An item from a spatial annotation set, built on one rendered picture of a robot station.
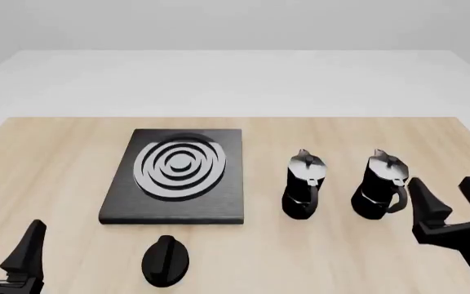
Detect black moka pot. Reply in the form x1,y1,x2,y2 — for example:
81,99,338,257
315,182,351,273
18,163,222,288
350,149,410,221
281,149,327,221

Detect round black stove knob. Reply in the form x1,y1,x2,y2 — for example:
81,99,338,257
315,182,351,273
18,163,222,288
141,234,189,288

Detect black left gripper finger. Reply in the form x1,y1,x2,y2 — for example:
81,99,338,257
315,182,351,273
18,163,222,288
0,219,47,294

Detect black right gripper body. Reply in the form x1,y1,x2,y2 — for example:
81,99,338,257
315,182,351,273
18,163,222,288
411,219,470,294

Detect flat black stove plate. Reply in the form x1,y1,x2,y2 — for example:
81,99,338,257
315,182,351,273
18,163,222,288
97,127,245,226

